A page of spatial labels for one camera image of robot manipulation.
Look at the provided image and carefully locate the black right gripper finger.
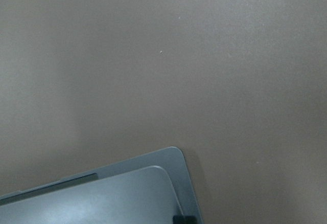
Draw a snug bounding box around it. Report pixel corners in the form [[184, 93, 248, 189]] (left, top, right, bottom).
[[172, 215, 196, 224]]

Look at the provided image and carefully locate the grey laptop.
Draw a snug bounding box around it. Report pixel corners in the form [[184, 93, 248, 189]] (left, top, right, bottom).
[[1, 146, 203, 223]]

